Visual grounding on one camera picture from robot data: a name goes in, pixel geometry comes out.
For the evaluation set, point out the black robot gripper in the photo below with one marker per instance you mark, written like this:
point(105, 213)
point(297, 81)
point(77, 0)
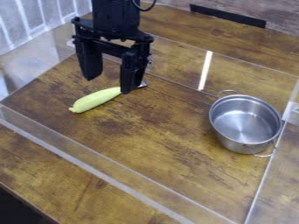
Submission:
point(113, 33)

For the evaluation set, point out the green handled metal spoon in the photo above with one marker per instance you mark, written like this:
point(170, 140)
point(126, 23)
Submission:
point(93, 100)

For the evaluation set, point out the stainless steel pot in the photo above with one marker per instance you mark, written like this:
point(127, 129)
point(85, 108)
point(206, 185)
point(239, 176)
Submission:
point(246, 123)

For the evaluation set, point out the clear acrylic triangular bracket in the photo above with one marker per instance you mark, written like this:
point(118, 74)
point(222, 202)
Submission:
point(71, 42)

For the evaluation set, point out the clear acrylic enclosure wall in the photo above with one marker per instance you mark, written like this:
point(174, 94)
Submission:
point(139, 161)

